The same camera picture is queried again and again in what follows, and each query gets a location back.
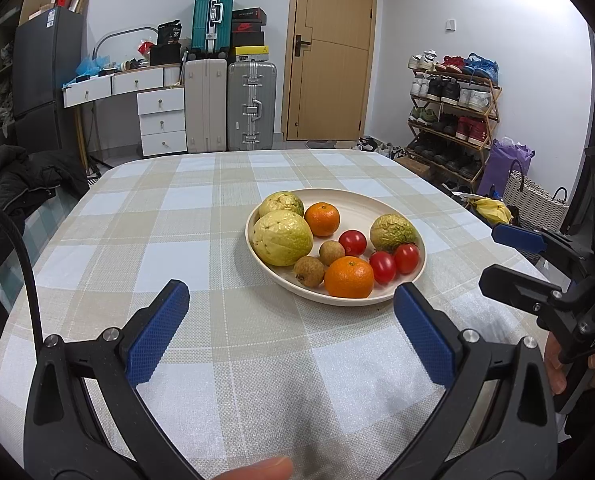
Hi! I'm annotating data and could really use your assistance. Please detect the cream round plate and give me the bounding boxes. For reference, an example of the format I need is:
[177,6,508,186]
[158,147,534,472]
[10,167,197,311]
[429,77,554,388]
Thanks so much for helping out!
[246,188,427,306]

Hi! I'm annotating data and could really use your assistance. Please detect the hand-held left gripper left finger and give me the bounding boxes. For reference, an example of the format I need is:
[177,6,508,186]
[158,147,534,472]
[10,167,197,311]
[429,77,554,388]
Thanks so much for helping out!
[23,280,203,480]

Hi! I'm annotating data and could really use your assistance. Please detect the white desk with drawers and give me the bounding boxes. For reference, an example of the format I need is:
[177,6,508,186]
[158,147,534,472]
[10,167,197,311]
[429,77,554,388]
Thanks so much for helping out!
[62,62,185,108]

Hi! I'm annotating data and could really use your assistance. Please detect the dark grey fridge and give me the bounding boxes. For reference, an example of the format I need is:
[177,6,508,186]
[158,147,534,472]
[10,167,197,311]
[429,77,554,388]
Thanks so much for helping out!
[12,7,85,156]

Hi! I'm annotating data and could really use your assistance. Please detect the white drawer cabinet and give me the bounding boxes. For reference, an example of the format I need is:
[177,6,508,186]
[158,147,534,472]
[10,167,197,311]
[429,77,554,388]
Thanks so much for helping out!
[137,87,188,157]

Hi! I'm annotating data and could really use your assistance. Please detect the silver suitcase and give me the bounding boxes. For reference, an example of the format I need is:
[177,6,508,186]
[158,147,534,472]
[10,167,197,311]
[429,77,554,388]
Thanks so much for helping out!
[227,61,278,152]

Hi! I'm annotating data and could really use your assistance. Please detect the wooden door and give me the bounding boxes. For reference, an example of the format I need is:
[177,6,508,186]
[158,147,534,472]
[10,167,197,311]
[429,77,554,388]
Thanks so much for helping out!
[282,0,378,142]

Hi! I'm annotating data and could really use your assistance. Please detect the large orange mandarin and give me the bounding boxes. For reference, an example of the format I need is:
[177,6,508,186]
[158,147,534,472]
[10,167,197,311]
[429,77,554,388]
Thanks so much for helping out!
[324,256,375,299]

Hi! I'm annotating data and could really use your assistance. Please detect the person's left hand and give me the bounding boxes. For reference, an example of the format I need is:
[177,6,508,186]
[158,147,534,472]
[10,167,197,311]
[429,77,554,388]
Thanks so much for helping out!
[212,456,294,480]

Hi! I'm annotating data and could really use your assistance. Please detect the red cherry tomato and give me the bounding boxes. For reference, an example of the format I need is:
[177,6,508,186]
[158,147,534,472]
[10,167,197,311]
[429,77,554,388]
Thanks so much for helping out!
[338,229,368,257]
[369,251,397,284]
[394,243,421,275]

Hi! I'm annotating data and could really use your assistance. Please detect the teal suitcase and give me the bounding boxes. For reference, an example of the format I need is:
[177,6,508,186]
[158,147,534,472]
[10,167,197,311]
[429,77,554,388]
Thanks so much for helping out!
[191,0,236,56]

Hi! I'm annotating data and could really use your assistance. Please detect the black cable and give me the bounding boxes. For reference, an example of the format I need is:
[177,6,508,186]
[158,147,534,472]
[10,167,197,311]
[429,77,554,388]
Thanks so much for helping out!
[0,209,45,356]

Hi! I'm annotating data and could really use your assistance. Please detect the beige suitcase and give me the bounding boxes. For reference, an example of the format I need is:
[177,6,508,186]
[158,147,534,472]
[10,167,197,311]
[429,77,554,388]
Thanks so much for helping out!
[184,57,228,153]

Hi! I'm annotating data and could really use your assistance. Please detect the yellow guava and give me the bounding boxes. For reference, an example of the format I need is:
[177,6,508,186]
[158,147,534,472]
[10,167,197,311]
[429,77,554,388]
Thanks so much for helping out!
[251,211,314,267]
[258,191,305,221]

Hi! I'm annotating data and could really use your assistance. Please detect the wrinkled yellow-green guava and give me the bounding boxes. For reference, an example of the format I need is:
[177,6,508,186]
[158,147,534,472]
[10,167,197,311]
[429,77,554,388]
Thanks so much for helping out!
[370,214,421,253]

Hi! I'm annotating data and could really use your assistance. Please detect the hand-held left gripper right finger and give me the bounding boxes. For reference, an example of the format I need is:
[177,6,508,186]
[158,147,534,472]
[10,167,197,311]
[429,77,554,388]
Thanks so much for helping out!
[377,282,561,480]

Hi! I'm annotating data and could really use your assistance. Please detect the blue plastic bag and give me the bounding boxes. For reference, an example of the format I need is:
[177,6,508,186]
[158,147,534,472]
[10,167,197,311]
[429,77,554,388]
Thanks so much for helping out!
[76,52,110,78]

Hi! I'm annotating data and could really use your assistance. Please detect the yellow bag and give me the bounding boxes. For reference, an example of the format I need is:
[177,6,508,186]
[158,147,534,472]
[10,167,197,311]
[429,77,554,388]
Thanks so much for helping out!
[467,197,513,226]

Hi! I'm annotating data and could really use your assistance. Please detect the purple bag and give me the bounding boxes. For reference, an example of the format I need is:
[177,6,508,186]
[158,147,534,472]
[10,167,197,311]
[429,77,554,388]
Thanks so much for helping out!
[477,137,535,198]

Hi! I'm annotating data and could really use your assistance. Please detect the wooden shoe rack with shoes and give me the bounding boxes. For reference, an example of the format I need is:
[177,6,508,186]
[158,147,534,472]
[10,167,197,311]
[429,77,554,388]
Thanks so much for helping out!
[408,50,499,181]

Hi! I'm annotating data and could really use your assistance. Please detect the grey arched tube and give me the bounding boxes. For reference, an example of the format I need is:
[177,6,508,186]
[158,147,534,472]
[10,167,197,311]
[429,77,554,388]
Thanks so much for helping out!
[92,26,158,61]

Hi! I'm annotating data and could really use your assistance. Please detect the black paper bag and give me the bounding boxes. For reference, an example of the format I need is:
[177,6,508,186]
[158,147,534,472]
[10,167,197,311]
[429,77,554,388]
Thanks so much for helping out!
[157,19,183,45]

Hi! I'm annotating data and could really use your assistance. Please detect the black puffer jacket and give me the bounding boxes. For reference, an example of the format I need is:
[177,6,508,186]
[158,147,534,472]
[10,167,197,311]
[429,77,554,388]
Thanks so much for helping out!
[0,145,90,351]

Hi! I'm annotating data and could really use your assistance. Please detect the woven basket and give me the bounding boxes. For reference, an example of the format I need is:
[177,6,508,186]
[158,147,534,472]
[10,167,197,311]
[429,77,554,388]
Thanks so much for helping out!
[502,170,571,233]

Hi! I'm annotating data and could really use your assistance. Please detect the person's right hand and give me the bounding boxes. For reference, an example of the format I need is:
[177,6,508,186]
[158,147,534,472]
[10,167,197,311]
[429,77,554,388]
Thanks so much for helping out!
[544,332,571,396]

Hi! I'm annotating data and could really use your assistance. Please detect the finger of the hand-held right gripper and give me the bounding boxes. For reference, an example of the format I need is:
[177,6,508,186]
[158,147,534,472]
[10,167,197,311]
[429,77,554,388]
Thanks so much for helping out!
[479,264,575,313]
[492,223,591,267]

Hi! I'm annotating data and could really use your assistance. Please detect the shoes on floor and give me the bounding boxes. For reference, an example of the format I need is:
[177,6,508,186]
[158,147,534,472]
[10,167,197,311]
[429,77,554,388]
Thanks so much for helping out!
[355,135,411,161]

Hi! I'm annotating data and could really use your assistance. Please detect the small orange mandarin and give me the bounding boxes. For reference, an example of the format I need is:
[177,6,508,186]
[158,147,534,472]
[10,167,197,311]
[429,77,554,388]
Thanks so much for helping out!
[305,201,341,237]

